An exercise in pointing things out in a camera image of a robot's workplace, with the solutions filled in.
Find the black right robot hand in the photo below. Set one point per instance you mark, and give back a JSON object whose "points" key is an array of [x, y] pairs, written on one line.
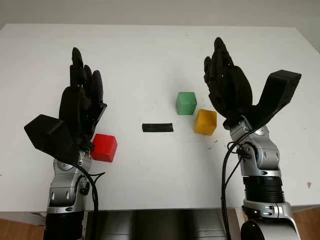
{"points": [[232, 90]]}

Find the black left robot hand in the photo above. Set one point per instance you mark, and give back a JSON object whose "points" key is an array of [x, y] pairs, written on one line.
{"points": [[75, 107]]}

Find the yellow cube block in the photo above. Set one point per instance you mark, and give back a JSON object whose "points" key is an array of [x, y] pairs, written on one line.
{"points": [[205, 122]]}

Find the green cube block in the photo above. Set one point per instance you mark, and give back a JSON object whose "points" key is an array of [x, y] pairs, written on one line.
{"points": [[186, 103]]}

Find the red cube block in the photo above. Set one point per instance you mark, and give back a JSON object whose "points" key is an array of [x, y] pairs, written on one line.
{"points": [[105, 147]]}

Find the black tape strip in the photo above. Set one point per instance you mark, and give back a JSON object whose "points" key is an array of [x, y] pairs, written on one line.
{"points": [[157, 127]]}

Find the white table leg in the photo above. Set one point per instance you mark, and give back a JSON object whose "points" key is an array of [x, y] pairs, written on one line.
{"points": [[238, 225]]}

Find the dark grey robot body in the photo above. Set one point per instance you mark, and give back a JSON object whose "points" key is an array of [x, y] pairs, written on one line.
{"points": [[165, 225]]}

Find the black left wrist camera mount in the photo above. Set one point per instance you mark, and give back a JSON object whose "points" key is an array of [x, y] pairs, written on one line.
{"points": [[50, 137]]}

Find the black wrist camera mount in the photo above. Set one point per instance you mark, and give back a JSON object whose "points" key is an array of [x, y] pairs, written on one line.
{"points": [[277, 90], [50, 137]]}

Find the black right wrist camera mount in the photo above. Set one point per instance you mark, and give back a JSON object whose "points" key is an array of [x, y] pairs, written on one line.
{"points": [[277, 90]]}

